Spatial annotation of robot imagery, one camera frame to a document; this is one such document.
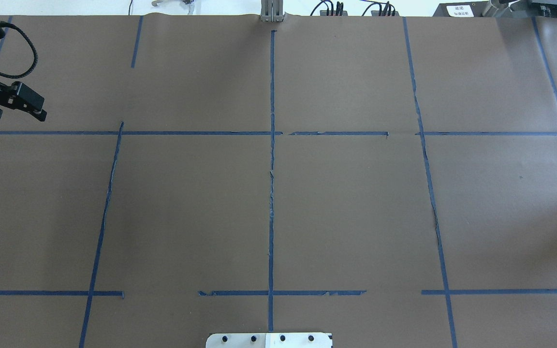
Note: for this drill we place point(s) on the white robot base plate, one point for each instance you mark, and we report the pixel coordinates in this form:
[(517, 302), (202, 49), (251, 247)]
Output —
[(270, 340)]

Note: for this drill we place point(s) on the grey labelled control box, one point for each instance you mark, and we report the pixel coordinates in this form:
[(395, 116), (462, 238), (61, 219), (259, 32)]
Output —
[(463, 9)]

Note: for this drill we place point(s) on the aluminium extrusion post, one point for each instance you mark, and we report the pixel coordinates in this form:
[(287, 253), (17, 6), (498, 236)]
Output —
[(272, 11)]

